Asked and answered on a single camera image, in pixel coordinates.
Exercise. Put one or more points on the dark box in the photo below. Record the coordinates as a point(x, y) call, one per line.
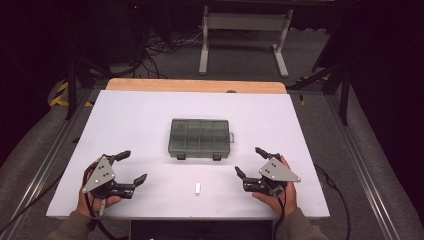
point(200, 230)

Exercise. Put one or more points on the person's right hand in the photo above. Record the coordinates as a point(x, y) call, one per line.
point(287, 198)

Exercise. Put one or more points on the aluminium floor rail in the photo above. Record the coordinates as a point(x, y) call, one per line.
point(363, 170)
point(40, 170)

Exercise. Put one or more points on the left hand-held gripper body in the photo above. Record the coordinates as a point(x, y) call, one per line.
point(99, 175)

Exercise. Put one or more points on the grey plastic compartment box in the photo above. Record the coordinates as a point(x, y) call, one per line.
point(199, 138)

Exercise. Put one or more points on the small white capsule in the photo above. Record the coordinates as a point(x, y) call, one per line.
point(198, 189)

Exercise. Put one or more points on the yellow black floor tape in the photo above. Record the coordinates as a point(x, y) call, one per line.
point(58, 98)

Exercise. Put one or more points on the black metal stand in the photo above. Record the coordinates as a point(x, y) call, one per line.
point(71, 90)
point(344, 96)

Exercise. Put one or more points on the person's left hand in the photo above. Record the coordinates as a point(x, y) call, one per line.
point(87, 203)

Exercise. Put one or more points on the white metal stand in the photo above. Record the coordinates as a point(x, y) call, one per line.
point(246, 23)

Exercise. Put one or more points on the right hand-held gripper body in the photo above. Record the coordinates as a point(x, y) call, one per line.
point(278, 172)

